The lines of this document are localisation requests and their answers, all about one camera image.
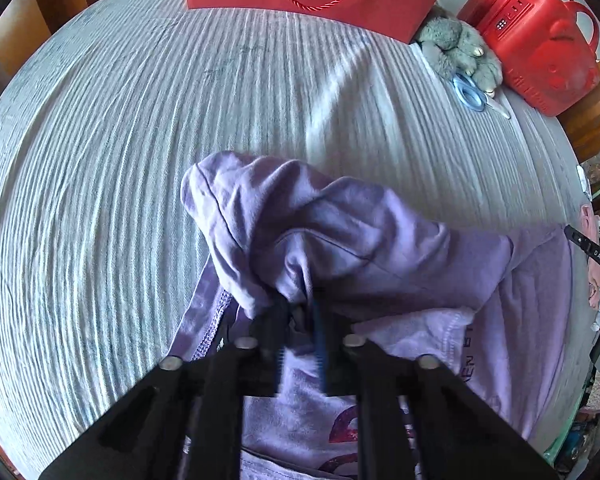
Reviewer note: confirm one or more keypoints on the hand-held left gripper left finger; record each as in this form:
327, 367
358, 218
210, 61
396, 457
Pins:
272, 332

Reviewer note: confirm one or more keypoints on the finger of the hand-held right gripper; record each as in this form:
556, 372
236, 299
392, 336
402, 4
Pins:
591, 252

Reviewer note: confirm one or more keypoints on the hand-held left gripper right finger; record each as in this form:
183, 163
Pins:
321, 340

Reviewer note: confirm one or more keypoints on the purple shirt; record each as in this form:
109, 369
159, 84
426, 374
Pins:
360, 260

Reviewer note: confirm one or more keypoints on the pink cloth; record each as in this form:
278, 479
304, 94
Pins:
594, 255

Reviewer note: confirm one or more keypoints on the grey striped bed sheet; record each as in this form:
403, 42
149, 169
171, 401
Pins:
140, 160

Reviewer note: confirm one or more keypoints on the red suitcase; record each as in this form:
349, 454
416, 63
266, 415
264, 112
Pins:
535, 35

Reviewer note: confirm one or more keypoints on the grey plush toy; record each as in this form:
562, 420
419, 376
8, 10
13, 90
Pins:
457, 47

